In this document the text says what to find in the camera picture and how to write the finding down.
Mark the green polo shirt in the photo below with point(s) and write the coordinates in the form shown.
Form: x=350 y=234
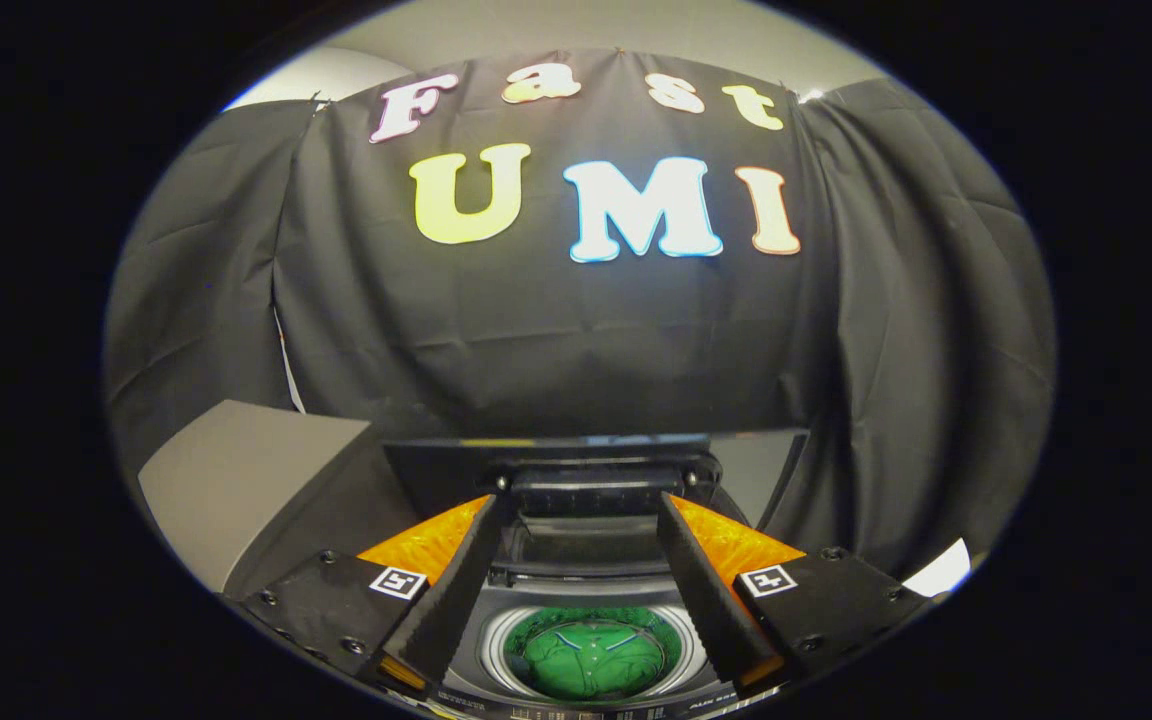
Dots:
x=591 y=655

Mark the white flat object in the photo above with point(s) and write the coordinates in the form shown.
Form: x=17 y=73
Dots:
x=939 y=572

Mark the grey washing machine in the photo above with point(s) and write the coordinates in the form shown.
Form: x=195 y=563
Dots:
x=581 y=590

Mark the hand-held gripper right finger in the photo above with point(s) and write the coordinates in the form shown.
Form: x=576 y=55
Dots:
x=706 y=600

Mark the dark glass washing machine lid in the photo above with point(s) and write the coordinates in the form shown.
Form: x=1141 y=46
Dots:
x=586 y=480

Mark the grey side cabinet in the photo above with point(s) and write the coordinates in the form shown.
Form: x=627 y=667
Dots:
x=246 y=480

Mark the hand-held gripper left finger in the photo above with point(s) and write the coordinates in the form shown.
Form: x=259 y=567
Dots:
x=451 y=600

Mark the black backdrop cloth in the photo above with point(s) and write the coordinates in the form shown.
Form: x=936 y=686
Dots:
x=556 y=340

